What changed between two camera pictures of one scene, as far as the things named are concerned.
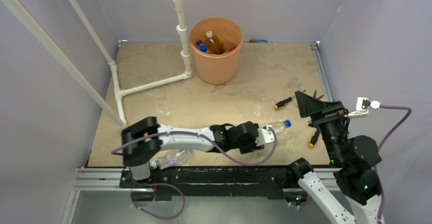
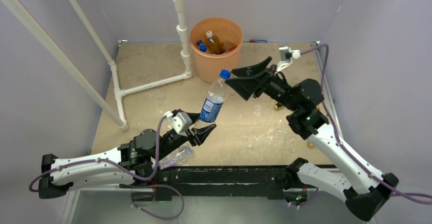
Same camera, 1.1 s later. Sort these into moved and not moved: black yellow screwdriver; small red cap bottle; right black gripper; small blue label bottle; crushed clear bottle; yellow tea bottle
Moved: small blue label bottle; right black gripper
Not moved: small red cap bottle; yellow tea bottle; crushed clear bottle; black yellow screwdriver
